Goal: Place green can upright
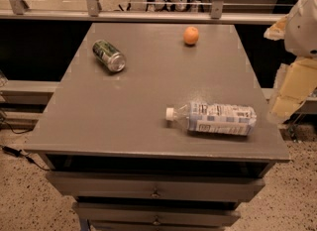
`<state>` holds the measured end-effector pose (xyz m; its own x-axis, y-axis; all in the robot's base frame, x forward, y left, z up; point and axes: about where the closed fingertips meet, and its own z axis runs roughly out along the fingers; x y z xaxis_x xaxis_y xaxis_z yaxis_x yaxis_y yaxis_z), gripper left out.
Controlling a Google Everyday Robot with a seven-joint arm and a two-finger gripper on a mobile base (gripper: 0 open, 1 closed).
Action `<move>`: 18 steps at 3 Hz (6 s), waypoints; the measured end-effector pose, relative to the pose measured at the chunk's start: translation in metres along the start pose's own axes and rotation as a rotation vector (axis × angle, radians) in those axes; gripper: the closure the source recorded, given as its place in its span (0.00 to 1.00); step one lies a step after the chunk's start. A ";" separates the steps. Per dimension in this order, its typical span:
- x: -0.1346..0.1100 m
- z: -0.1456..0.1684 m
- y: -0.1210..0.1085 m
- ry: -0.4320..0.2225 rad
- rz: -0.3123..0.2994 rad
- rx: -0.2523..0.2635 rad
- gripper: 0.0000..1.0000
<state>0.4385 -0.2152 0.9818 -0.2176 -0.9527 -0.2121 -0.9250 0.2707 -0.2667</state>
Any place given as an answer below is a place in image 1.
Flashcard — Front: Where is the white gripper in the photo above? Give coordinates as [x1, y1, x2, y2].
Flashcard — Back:
[264, 0, 317, 122]

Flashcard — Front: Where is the green soda can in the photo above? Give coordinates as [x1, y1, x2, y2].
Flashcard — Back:
[92, 40, 126, 72]

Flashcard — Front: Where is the clear plastic water bottle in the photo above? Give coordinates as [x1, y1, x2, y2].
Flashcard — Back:
[165, 101, 257, 136]

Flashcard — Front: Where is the orange fruit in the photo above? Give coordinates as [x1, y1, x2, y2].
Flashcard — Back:
[183, 27, 199, 46]

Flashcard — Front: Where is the grey drawer cabinet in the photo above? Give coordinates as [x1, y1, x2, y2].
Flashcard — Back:
[26, 23, 289, 231]

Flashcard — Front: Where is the lower grey drawer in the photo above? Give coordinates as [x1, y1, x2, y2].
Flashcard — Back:
[72, 203, 240, 226]

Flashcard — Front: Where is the grey drawer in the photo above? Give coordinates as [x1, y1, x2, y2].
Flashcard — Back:
[72, 203, 240, 226]
[47, 172, 264, 202]

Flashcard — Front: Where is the upper grey drawer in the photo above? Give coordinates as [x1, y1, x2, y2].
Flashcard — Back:
[47, 172, 264, 202]

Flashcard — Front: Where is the metal railing frame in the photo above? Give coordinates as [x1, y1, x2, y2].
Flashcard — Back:
[0, 0, 317, 25]

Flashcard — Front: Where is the black floor cable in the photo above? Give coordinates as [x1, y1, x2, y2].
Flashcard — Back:
[0, 145, 52, 172]

